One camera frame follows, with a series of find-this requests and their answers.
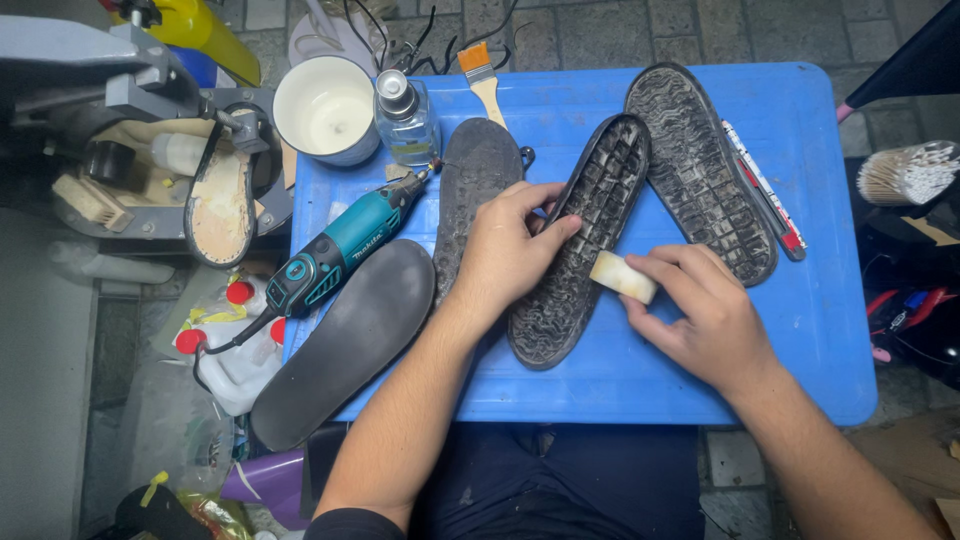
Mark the person's right hand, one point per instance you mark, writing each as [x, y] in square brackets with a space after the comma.
[712, 322]

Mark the yellow plastic bottle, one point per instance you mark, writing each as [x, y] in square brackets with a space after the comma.
[199, 30]

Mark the blue plastic table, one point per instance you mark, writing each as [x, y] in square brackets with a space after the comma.
[817, 315]

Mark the purple plastic container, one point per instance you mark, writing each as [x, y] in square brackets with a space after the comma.
[274, 480]

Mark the white red utility knife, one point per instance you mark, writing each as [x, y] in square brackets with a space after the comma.
[761, 184]

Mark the smooth grey insole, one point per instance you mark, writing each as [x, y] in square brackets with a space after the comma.
[352, 345]

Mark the clear plastic bag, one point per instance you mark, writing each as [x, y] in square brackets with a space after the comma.
[176, 435]

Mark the black bag with red tools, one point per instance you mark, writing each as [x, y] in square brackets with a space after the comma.
[919, 307]

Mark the tan sole with black edge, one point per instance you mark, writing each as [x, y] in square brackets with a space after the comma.
[220, 202]

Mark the white jugs with red caps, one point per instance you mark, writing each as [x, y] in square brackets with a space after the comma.
[240, 360]

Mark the textured dark grey insole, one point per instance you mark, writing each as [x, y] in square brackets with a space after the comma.
[476, 180]

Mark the white round tin can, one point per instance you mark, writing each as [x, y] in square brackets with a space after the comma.
[326, 109]

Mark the cream crepe rubber block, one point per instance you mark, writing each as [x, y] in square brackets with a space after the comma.
[621, 277]

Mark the cup of cotton swabs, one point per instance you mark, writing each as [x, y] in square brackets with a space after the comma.
[911, 174]

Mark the clear glass bottle silver cap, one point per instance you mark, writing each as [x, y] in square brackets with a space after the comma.
[409, 124]

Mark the brown cardboard piece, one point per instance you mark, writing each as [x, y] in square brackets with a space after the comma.
[911, 465]

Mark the person's left hand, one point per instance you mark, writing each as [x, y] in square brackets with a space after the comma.
[499, 247]

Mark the teal black rotary tool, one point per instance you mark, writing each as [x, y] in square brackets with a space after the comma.
[345, 251]

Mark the grey red utility knife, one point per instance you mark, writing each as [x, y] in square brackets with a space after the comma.
[769, 217]

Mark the person's dark trousers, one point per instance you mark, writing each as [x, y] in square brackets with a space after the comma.
[570, 487]

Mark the grey shoe press machine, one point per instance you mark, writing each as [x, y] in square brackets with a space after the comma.
[82, 82]

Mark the black rubber shoe outsole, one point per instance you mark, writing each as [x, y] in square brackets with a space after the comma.
[592, 217]
[697, 165]

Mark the small white plastic bottle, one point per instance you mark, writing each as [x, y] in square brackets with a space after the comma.
[178, 154]

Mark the wooden scrub brush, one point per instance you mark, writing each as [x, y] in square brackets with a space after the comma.
[90, 204]

